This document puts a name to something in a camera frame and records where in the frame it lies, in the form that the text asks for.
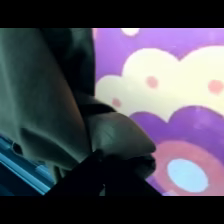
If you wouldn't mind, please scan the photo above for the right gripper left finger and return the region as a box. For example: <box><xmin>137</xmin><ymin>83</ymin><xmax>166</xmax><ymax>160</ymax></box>
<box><xmin>46</xmin><ymin>149</ymin><xmax>106</xmax><ymax>197</ymax></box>

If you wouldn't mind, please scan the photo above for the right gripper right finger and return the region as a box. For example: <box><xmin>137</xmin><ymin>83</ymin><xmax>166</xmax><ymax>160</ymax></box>
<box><xmin>103</xmin><ymin>155</ymin><xmax>162</xmax><ymax>197</ymax></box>

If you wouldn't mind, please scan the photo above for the brown T-shirt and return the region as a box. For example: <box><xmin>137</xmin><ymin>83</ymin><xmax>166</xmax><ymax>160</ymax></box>
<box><xmin>0</xmin><ymin>28</ymin><xmax>158</xmax><ymax>188</ymax></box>

